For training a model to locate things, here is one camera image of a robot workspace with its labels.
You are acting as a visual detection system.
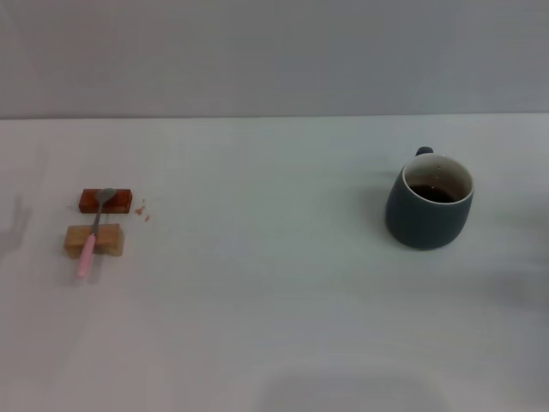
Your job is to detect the dark grey ceramic mug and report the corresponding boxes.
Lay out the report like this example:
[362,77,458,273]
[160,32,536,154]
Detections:
[383,146,475,251]

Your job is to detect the pink handled metal spoon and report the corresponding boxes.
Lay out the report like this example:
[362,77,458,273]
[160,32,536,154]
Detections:
[75,186,117,279]

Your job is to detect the reddish brown wooden block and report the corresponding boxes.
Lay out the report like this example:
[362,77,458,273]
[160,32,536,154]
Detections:
[79,188,134,215]

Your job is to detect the light wooden block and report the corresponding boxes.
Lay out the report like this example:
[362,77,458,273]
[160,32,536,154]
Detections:
[63,223,126,259]

